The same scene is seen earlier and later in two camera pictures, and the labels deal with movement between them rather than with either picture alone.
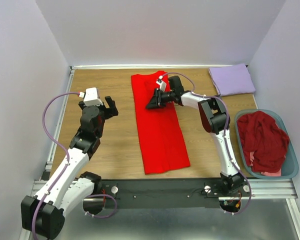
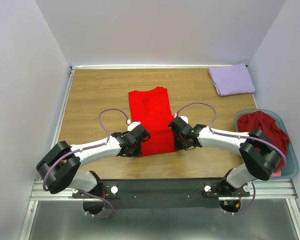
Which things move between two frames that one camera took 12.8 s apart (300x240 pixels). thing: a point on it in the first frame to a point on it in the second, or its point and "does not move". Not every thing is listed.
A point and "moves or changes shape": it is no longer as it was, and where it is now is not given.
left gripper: [111, 111] to [136, 153]
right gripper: [156, 101] to [178, 146]
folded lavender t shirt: [232, 80] does not move
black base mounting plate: [167, 193] does not move
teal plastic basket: [290, 166] does not move
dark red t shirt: [259, 132] does not move
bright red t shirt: [162, 144] moves or changes shape
